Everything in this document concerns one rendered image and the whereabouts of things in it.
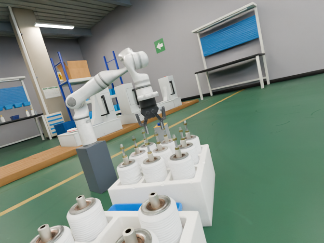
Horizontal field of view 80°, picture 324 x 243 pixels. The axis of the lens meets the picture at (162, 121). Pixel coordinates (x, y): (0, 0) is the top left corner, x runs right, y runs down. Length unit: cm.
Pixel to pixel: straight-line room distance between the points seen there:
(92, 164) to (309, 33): 512
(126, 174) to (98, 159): 48
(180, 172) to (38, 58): 702
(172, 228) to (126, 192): 37
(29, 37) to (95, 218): 727
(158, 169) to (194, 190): 16
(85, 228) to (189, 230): 28
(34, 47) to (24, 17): 92
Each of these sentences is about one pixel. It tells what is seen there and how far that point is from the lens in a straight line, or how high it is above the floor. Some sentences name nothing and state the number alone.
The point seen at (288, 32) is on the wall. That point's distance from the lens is 557.
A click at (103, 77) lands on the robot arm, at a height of 67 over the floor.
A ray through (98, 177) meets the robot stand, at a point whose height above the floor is 10.
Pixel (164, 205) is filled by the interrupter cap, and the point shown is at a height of 25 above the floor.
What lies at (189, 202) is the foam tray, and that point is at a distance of 76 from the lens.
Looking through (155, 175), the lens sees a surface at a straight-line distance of 78.
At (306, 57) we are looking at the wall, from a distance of 552.
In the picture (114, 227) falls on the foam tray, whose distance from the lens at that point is 66.
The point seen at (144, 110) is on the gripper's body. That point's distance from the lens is 86.
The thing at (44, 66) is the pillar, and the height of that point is 221.
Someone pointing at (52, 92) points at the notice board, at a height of 136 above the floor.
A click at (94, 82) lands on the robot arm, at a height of 66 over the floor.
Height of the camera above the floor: 51
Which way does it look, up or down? 9 degrees down
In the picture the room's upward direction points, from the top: 15 degrees counter-clockwise
